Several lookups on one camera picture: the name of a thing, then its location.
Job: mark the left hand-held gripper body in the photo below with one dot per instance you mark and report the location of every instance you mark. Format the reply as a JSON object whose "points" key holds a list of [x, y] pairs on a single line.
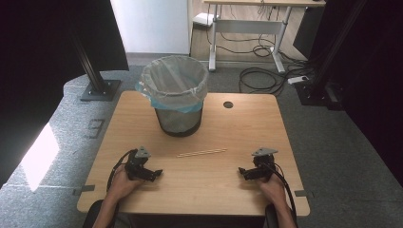
{"points": [[136, 164]]}

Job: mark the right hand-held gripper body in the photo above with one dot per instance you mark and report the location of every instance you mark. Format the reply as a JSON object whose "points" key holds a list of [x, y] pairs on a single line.
{"points": [[265, 163]]}

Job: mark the pale wooden chopstick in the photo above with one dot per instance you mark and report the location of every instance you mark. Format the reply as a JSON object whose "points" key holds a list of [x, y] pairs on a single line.
{"points": [[202, 151], [199, 154]]}

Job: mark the black mesh trash bin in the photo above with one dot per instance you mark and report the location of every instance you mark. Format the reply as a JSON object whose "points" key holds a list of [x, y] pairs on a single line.
{"points": [[179, 122]]}

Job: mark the translucent blue bin liner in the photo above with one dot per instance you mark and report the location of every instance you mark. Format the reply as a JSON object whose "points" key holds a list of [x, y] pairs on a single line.
{"points": [[174, 82]]}

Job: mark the person's right hand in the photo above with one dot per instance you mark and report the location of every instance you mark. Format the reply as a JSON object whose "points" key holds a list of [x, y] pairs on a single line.
{"points": [[274, 190]]}

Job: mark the person's left hand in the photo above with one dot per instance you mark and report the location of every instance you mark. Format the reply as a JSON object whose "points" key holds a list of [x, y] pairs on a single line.
{"points": [[122, 185]]}

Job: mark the grey tape strip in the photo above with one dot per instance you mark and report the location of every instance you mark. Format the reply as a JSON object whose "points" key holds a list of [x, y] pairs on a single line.
{"points": [[85, 189], [302, 193]]}

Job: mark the person's dark clothing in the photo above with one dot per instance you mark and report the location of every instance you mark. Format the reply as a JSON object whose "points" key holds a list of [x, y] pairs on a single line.
{"points": [[196, 221]]}

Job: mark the white power strip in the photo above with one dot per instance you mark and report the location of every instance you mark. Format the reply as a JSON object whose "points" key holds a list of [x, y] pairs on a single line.
{"points": [[297, 79]]}

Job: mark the black metal stand with base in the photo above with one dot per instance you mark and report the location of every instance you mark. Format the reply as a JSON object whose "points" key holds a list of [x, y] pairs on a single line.
{"points": [[95, 79]]}

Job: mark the black curtain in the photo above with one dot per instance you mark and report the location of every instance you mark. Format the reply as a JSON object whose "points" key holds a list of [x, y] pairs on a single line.
{"points": [[374, 79], [38, 63]]}

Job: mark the white partition panel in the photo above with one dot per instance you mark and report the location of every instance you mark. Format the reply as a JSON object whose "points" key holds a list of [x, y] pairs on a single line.
{"points": [[152, 25]]}

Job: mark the white box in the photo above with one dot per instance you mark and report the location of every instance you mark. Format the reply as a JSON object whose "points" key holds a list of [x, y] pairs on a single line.
{"points": [[203, 19]]}

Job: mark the white frame desk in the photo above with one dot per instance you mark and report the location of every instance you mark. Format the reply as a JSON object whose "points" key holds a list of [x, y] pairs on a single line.
{"points": [[250, 27]]}

